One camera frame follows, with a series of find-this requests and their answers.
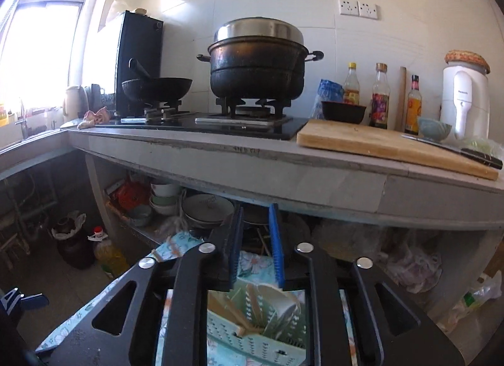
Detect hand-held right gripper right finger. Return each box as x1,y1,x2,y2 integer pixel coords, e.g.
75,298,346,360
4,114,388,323
269,204,463,366

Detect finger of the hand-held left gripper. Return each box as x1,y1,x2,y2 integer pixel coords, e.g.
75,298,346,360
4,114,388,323
0,287,50,315

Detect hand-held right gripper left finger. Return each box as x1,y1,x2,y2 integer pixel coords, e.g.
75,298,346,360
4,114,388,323
49,205,244,366

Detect green perforated utensil holder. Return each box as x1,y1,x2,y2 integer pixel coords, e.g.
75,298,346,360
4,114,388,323
207,279,308,351

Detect floral turquoise blanket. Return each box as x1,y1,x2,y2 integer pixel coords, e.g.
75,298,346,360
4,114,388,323
35,232,347,366

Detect white plate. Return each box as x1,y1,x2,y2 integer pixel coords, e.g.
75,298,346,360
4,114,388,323
182,194,236,229

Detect dark trash bin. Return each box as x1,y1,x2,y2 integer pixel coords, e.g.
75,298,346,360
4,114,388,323
51,211,95,270

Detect concrete kitchen counter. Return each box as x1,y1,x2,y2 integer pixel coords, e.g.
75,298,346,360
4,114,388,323
0,116,504,231

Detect grey water pipes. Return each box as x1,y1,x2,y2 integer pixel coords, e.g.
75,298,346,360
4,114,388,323
0,171,60,268

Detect cooking oil bottle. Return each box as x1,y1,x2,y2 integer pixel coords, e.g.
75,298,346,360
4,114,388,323
89,226,129,278

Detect stack of white bowls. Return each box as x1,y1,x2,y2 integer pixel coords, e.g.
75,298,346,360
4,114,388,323
150,181,184,215

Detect teal bowl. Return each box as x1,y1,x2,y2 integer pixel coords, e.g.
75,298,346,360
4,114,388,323
128,205,153,227

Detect metal storage rack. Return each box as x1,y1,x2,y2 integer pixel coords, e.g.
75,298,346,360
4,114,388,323
106,201,174,249

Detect red snack packets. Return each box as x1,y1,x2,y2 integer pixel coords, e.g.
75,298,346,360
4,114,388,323
114,181,152,213

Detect black gas stove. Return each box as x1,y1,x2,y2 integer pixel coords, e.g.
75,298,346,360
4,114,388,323
118,96,310,140

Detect purple plastic bag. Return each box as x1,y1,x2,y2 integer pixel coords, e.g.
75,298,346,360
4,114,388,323
386,248,442,292

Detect wooden cutting board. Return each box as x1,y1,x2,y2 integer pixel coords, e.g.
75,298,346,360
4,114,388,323
296,119,500,181

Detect black bowl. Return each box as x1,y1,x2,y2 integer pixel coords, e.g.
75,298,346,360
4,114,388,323
321,101,367,125

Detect blue plastic bag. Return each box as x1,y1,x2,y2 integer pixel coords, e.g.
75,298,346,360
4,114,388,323
313,79,345,119

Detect yellow cap sauce bottle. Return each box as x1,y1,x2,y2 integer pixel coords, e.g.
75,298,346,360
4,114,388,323
342,62,361,106

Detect dark sauce bottle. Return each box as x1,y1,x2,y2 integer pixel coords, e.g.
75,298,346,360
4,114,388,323
370,62,390,129

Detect black wok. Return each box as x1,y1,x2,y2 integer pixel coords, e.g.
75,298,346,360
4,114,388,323
121,58,193,103

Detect black stock pot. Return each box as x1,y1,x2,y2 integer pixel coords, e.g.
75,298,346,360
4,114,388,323
197,17,324,99

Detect sink faucet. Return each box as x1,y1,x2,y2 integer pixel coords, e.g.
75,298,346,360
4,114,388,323
16,99,30,140

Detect pink cloth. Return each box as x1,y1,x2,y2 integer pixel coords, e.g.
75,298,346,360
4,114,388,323
77,106,113,131

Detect small orange label bottle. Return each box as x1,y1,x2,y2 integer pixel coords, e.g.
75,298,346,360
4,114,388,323
405,74,423,135

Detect small green bowl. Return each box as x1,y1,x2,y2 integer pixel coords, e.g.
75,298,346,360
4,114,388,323
417,116,453,142

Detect white green plastic bag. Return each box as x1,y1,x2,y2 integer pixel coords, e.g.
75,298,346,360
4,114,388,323
437,275,493,335

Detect cream electric kettle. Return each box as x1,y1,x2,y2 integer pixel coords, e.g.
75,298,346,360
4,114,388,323
63,85,89,121

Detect steel pot lid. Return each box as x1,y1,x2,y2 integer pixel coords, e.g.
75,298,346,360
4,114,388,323
214,17,305,45

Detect cardboard box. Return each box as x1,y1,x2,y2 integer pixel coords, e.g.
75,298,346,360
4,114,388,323
484,248,504,292

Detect kitchen knife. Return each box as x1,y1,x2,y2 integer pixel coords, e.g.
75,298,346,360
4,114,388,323
402,134,504,170

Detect tall black appliance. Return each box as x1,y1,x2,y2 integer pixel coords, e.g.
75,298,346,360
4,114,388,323
115,11,164,115

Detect white electric appliance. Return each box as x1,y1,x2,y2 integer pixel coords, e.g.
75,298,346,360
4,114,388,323
440,61,490,140

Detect woven wicker lid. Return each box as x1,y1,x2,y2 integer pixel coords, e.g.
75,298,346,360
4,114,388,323
445,50,491,74

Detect kitchen window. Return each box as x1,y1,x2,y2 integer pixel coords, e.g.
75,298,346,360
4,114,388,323
0,0,103,87

